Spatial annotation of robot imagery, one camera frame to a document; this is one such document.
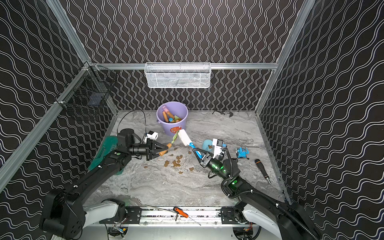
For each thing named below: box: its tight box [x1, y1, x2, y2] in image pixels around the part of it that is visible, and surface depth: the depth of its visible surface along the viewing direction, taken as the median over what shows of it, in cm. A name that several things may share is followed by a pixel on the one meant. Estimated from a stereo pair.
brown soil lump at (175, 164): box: [171, 160, 181, 168], surface depth 94 cm
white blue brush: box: [178, 129, 203, 159], surface depth 76 cm
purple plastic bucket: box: [156, 101, 189, 137], surface depth 102 cm
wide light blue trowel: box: [202, 139, 213, 151], surface depth 103 cm
